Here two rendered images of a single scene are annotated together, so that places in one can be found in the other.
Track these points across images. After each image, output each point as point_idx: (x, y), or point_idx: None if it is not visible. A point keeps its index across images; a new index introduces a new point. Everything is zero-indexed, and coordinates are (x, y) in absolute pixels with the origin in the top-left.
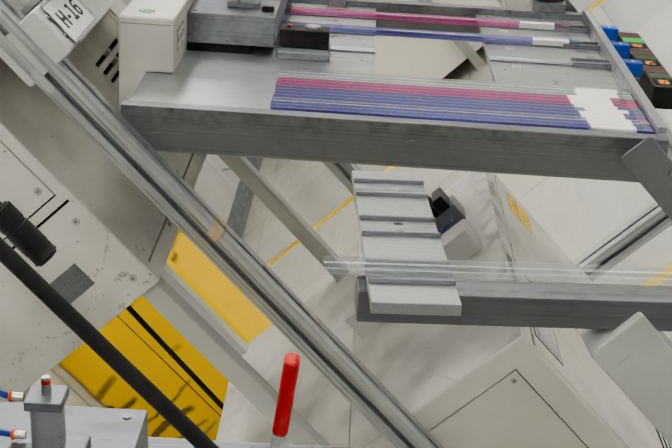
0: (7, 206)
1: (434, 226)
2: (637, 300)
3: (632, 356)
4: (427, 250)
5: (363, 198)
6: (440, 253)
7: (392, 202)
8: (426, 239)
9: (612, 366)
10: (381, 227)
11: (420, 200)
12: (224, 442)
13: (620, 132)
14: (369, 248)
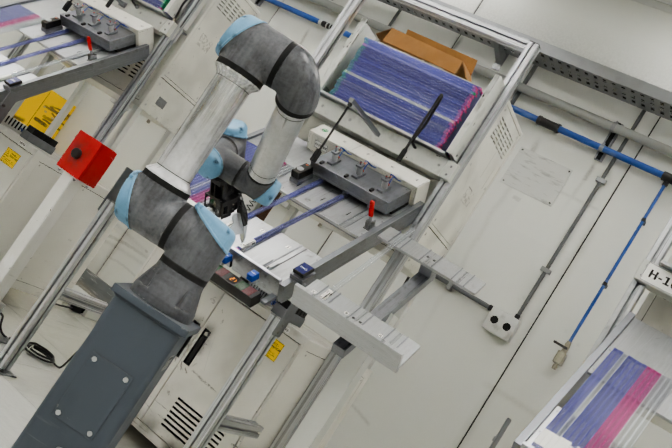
0: (403, 148)
1: (427, 264)
2: (381, 303)
3: None
4: (412, 252)
5: (458, 268)
6: (408, 252)
7: (451, 270)
8: (419, 257)
9: None
10: (433, 256)
11: (449, 276)
12: (385, 225)
13: (532, 431)
14: (420, 245)
